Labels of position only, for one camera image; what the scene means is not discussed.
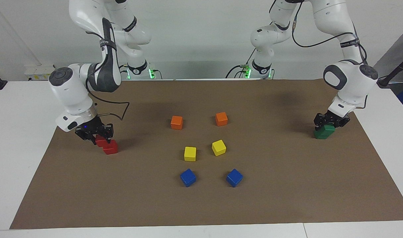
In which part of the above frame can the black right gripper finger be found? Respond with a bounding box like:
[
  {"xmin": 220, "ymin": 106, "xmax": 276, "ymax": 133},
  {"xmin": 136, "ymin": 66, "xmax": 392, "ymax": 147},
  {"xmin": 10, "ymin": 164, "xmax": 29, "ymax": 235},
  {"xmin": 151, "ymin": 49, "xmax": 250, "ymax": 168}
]
[
  {"xmin": 102, "ymin": 123, "xmax": 114, "ymax": 139},
  {"xmin": 75, "ymin": 131, "xmax": 96, "ymax": 143}
]

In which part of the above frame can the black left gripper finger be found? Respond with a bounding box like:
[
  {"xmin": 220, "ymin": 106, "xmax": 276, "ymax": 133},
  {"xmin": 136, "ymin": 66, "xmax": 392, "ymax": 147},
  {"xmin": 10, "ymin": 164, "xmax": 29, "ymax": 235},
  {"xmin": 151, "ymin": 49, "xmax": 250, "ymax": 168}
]
[
  {"xmin": 313, "ymin": 113, "xmax": 328, "ymax": 130},
  {"xmin": 335, "ymin": 116, "xmax": 351, "ymax": 129}
]

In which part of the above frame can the red wooden block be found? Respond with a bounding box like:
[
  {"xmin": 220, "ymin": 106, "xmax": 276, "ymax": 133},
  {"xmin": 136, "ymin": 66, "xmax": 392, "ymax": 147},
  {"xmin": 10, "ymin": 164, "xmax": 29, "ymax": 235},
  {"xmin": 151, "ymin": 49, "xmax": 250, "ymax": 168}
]
[
  {"xmin": 103, "ymin": 140, "xmax": 118, "ymax": 155},
  {"xmin": 95, "ymin": 134, "xmax": 110, "ymax": 147}
]

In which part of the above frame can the black tripod stand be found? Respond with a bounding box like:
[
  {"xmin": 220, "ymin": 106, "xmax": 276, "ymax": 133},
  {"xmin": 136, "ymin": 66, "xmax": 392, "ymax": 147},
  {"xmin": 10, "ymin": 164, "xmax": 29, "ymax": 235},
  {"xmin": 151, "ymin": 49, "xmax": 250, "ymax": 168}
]
[{"xmin": 375, "ymin": 53, "xmax": 403, "ymax": 88}]

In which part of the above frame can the white power strip box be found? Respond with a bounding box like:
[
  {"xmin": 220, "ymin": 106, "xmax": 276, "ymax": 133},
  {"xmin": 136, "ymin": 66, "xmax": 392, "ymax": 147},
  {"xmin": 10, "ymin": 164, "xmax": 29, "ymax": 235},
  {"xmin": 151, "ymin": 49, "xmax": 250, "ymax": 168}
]
[{"xmin": 24, "ymin": 64, "xmax": 56, "ymax": 81}]

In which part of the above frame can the yellow wooden block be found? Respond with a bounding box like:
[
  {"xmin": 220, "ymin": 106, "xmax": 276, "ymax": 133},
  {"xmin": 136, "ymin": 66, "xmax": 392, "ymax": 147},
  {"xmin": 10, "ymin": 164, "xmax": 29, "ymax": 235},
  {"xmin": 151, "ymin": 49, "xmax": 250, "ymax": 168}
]
[
  {"xmin": 184, "ymin": 146, "xmax": 197, "ymax": 162},
  {"xmin": 211, "ymin": 139, "xmax": 227, "ymax": 156}
]

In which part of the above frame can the blue wooden block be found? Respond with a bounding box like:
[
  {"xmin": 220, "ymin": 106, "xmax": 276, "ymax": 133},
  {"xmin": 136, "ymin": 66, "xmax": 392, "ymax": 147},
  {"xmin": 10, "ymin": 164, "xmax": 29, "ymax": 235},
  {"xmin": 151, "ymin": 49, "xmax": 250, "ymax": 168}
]
[
  {"xmin": 226, "ymin": 169, "xmax": 244, "ymax": 188},
  {"xmin": 180, "ymin": 169, "xmax": 197, "ymax": 188}
]

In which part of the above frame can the brown table mat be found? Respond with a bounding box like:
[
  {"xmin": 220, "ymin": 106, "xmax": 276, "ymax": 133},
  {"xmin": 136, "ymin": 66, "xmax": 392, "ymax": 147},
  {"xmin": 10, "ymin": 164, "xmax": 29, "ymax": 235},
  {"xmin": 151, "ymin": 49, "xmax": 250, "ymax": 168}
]
[{"xmin": 10, "ymin": 79, "xmax": 403, "ymax": 229}]

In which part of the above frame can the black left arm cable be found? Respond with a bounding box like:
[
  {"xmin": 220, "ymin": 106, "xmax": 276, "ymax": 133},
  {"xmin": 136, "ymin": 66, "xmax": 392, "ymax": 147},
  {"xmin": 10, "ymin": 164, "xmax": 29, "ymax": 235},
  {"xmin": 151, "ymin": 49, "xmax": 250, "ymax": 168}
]
[{"xmin": 269, "ymin": 0, "xmax": 368, "ymax": 109}]

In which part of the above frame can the black left base cable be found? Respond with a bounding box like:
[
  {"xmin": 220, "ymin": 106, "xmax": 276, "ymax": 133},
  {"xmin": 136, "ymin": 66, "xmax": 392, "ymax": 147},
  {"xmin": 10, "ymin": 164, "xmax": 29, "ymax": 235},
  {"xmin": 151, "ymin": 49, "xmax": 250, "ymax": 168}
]
[{"xmin": 225, "ymin": 50, "xmax": 256, "ymax": 79}]

